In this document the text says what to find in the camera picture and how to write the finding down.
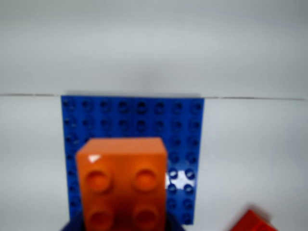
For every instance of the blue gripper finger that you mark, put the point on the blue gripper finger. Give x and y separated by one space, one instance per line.
172 222
74 225

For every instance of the blue 8x8 studded baseplate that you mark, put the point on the blue 8x8 studded baseplate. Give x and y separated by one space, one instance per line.
134 118

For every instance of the red 2x4 building block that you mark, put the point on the red 2x4 building block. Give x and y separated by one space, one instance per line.
255 221

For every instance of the orange 2x4 building block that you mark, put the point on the orange 2x4 building block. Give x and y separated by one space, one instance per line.
122 183

